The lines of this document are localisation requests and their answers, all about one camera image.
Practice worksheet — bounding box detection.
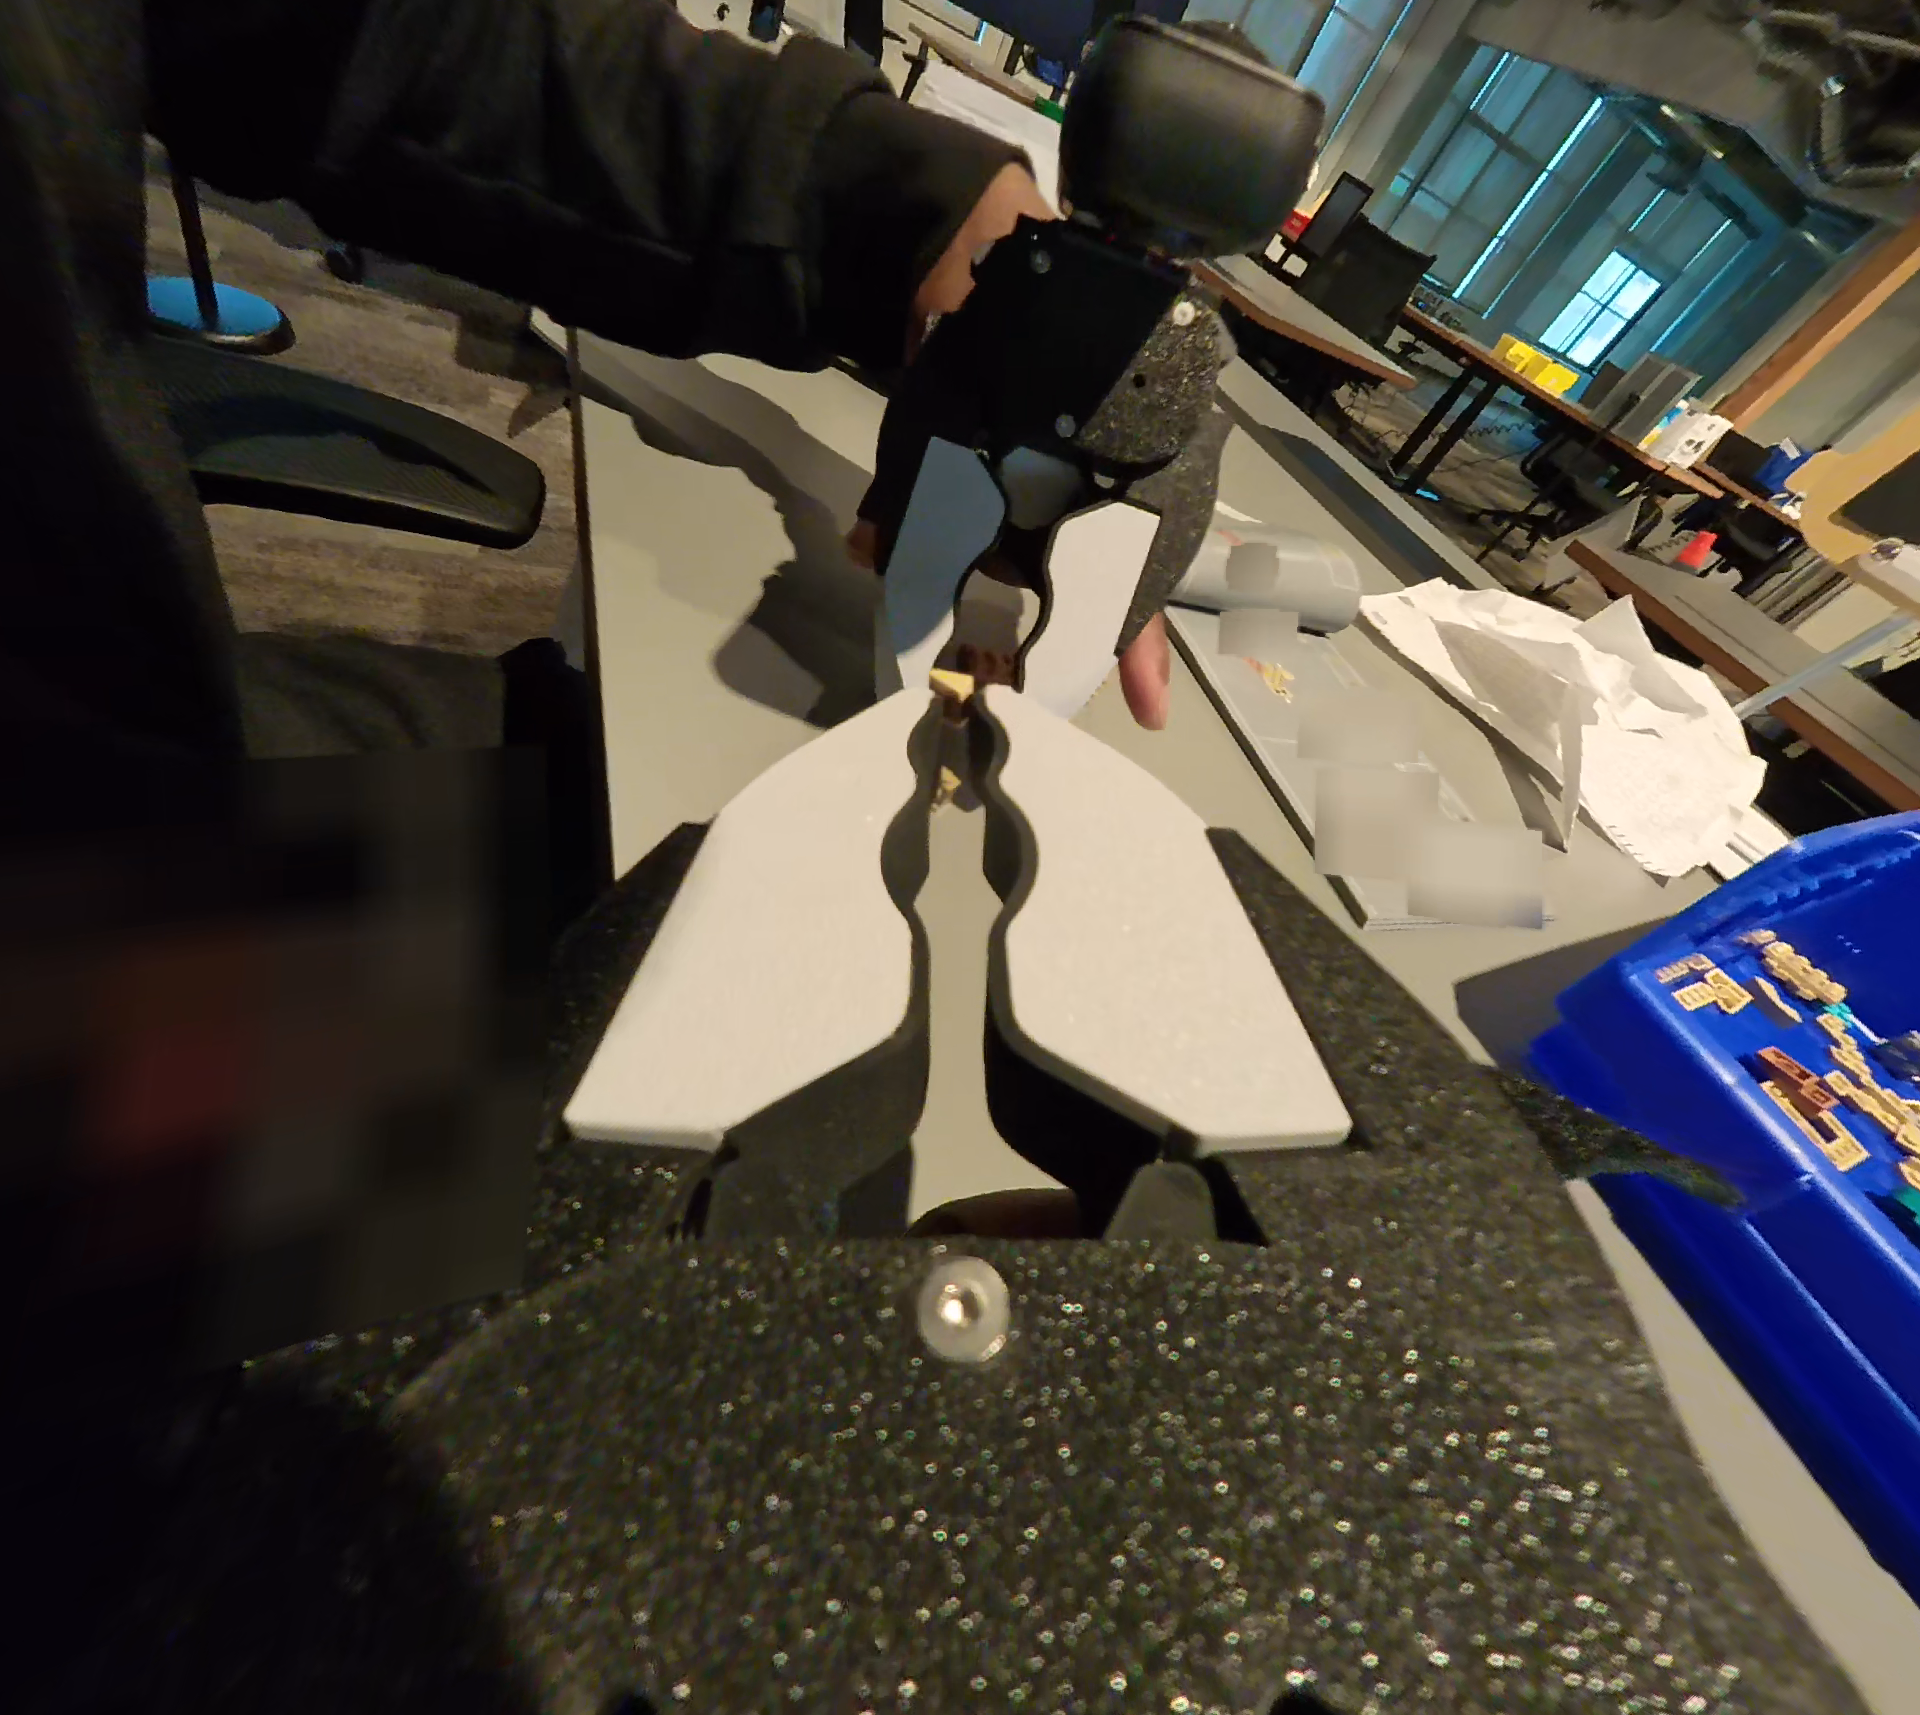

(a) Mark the crumpled white paper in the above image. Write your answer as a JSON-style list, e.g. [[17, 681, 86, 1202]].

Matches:
[[1361, 575, 1778, 883]]

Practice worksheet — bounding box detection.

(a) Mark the grey instruction booklet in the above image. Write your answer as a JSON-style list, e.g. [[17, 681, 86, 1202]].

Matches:
[[1164, 509, 1557, 937]]

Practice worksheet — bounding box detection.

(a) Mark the grey desk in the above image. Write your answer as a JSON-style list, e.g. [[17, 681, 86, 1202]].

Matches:
[[571, 321, 1920, 1715]]

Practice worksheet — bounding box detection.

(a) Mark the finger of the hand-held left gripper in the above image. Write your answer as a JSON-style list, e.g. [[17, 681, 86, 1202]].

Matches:
[[1015, 495, 1164, 717], [874, 429, 1015, 699]]

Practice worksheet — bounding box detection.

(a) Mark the person's left forearm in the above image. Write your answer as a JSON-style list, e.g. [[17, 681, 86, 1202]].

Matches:
[[151, 0, 1039, 373]]

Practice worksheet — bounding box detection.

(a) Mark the black office chair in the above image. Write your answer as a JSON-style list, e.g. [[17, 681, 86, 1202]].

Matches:
[[136, 155, 553, 553]]

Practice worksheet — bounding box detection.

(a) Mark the pile of toy bricks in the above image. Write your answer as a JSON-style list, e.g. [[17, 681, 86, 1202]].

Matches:
[[1651, 929, 1920, 1190]]

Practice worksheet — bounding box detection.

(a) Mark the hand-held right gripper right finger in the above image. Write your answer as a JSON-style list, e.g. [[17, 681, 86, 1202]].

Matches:
[[978, 689, 1359, 1154]]

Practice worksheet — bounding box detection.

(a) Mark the person's left hand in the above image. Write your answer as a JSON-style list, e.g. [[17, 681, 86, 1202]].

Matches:
[[910, 165, 1185, 735]]

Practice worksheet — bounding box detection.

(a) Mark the blue plastic bin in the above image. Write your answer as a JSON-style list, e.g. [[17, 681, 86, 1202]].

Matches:
[[1525, 809, 1920, 1602]]

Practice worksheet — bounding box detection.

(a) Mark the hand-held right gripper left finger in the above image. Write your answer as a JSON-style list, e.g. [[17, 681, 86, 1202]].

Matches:
[[563, 689, 939, 1154]]

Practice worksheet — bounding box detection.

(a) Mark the wooden office table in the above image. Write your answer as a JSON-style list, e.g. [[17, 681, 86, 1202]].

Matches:
[[1194, 245, 1638, 501]]

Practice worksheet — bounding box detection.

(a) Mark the dark long office table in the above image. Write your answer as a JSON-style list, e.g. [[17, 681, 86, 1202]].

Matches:
[[1560, 531, 1920, 817]]

